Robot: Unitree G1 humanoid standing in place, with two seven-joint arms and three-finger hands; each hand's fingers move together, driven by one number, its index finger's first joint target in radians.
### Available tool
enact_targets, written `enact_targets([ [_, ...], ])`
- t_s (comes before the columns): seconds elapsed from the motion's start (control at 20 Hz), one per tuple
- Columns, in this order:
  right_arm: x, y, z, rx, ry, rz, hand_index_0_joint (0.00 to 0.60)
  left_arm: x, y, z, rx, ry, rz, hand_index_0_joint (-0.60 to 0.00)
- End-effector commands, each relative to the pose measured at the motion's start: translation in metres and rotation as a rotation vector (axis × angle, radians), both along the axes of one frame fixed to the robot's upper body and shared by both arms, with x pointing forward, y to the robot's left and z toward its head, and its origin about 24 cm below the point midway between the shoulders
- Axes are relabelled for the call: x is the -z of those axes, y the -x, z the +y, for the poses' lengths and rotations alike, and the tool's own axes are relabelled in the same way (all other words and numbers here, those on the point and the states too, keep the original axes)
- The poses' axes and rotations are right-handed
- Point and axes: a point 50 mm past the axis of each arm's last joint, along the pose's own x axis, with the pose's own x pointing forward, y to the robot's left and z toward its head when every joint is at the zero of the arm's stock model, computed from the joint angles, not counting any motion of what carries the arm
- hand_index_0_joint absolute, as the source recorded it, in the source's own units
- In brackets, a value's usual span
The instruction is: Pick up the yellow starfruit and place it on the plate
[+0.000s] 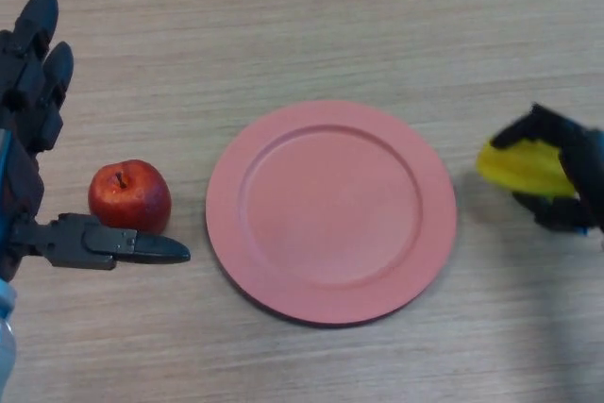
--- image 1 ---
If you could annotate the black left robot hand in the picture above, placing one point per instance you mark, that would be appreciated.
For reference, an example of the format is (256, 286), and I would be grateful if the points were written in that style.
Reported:
(19, 172)

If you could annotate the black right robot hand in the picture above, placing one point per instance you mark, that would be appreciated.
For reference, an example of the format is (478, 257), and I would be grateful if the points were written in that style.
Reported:
(587, 167)

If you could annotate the yellow starfruit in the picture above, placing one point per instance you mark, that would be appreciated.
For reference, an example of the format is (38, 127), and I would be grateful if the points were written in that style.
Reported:
(524, 169)

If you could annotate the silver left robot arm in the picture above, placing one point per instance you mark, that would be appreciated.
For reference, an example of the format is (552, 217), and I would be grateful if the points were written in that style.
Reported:
(5, 346)

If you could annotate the pink round plate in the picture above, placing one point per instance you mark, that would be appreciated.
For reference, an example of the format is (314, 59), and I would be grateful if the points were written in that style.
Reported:
(330, 214)

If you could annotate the red apple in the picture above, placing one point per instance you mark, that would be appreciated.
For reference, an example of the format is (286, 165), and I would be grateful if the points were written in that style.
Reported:
(129, 195)

